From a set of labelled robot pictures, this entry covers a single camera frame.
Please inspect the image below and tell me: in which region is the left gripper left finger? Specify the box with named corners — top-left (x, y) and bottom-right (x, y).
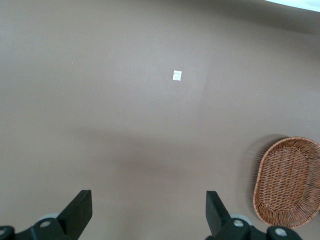
top-left (0, 189), bottom-right (93, 240)

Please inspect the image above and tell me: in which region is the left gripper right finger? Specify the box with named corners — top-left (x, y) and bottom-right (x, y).
top-left (205, 190), bottom-right (302, 240)

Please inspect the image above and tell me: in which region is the brown wicker basket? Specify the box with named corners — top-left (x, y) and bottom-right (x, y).
top-left (252, 136), bottom-right (320, 230)

